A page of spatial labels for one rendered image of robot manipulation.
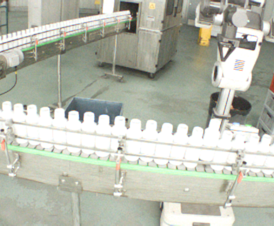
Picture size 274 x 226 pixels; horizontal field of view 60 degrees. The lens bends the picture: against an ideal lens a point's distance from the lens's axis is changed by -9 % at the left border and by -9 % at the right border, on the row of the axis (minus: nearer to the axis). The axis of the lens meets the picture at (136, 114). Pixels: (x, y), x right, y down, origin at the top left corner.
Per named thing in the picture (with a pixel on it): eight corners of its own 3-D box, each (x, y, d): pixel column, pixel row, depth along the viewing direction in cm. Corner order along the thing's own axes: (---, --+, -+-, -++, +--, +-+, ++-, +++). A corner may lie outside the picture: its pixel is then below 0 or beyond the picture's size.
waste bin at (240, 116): (199, 160, 268) (214, 107, 238) (194, 138, 308) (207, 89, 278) (238, 164, 268) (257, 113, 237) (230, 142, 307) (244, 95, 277)
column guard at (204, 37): (198, 44, 799) (203, 11, 747) (196, 42, 834) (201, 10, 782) (210, 46, 799) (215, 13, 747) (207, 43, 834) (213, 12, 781)
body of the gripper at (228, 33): (222, 42, 88) (226, 23, 84) (215, 37, 97) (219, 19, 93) (238, 46, 88) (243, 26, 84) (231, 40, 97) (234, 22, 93)
